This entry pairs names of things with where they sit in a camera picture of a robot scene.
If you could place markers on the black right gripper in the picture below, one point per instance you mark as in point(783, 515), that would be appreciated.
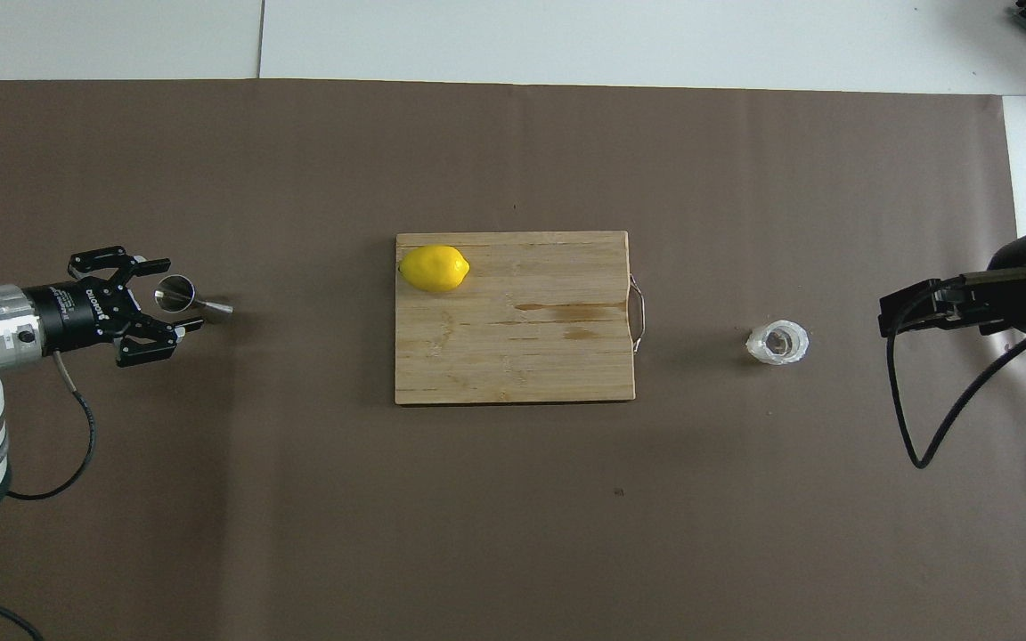
point(1021, 285)

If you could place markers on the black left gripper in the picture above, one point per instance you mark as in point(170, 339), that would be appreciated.
point(77, 316)

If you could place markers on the steel double jigger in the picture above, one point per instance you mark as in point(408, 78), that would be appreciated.
point(176, 294)

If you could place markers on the small clear plastic cup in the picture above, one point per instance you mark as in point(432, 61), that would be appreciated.
point(777, 343)

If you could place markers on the yellow lemon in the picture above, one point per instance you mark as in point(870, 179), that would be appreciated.
point(433, 269)

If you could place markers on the wooden cutting board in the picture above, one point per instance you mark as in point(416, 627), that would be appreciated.
point(513, 356)

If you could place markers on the brown paper table mat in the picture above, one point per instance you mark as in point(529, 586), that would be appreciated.
point(513, 534)

